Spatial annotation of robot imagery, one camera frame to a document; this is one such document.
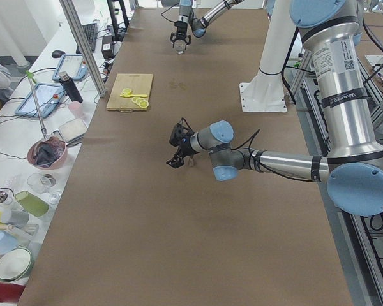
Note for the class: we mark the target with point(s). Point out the lemon slice near board handle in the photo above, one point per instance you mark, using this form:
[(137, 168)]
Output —
[(143, 104)]

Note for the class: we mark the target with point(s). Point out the clear wine glass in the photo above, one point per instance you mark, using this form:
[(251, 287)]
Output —
[(42, 183)]

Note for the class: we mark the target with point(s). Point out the aluminium frame post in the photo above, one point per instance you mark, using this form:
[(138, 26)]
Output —
[(81, 40)]

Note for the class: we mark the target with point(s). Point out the small glass measuring beaker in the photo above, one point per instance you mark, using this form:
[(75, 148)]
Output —
[(180, 47)]

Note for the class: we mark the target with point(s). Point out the pink bowl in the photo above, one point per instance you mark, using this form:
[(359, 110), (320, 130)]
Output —
[(49, 154)]

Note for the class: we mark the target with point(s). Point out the black keyboard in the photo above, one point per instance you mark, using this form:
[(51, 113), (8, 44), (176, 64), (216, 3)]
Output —
[(90, 31)]

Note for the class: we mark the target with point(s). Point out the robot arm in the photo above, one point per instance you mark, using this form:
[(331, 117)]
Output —
[(352, 170), (198, 25)]

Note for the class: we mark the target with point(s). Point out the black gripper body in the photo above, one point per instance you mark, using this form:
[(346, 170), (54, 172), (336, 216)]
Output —
[(184, 147), (179, 34)]

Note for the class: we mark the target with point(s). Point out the black computer mouse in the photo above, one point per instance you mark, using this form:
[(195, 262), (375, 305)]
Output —
[(57, 54)]

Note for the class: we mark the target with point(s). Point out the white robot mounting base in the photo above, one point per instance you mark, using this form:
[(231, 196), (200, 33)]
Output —
[(265, 92)]

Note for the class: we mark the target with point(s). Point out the light blue cup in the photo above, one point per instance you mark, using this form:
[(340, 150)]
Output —
[(7, 242)]

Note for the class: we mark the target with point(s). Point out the metal rod with green tip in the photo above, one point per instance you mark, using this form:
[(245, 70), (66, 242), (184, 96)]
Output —
[(30, 77)]

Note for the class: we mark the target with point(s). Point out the yellow plastic knife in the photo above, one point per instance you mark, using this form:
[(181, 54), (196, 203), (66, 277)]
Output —
[(134, 95)]

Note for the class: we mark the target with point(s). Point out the black water bottle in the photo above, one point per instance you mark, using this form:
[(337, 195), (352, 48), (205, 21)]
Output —
[(69, 86)]

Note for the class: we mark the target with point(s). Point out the grey yellow bottle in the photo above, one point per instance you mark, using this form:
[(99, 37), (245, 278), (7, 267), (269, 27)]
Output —
[(16, 218)]

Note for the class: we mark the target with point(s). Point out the white rectangular tray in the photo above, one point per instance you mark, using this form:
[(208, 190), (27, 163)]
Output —
[(73, 130)]

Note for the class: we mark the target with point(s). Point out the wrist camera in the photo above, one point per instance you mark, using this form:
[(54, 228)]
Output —
[(179, 134)]

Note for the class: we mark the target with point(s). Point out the blue teach pendant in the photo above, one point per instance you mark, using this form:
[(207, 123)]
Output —
[(49, 98), (73, 65)]

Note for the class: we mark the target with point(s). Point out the pink cup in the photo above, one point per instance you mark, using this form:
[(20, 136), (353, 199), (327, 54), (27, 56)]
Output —
[(76, 109)]

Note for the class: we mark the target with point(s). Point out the wooden cutting board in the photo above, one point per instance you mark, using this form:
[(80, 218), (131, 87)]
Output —
[(129, 83)]

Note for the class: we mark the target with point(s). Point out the white ceramic bowl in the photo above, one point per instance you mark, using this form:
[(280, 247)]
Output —
[(16, 264)]

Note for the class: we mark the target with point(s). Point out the green bottle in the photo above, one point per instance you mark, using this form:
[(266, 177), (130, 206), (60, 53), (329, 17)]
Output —
[(32, 204)]

